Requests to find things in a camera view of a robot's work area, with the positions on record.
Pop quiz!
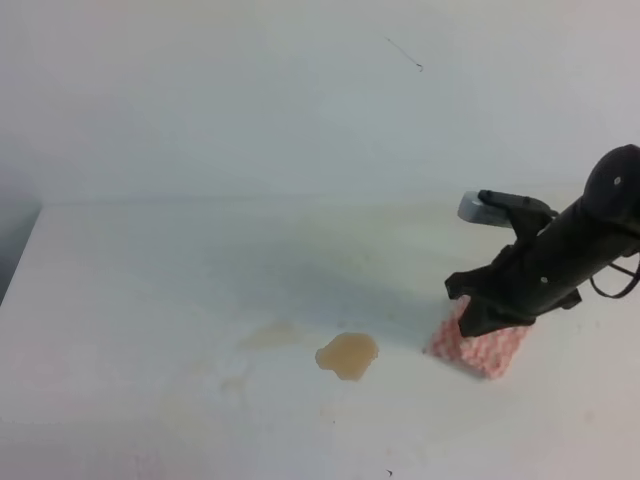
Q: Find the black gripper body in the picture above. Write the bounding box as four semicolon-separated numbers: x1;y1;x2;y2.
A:
487;227;583;325

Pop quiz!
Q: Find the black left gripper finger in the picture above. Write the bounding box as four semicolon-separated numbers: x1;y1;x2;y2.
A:
444;265;499;300

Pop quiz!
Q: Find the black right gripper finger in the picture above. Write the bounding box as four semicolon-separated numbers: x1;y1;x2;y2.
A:
458;297;525;336

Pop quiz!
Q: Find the pink striped rag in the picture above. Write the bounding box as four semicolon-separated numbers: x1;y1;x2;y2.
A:
423;296;530;380

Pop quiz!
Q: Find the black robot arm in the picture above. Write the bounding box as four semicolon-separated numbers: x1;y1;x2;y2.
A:
445;144;639;337

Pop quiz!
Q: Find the tan coffee puddle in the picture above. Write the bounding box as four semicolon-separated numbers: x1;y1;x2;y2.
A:
315;332;379;382

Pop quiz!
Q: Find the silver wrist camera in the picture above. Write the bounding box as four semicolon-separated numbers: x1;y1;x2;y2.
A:
457;188;559;232

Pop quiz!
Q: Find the black camera cable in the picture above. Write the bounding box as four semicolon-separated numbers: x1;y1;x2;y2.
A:
588;252;640;301

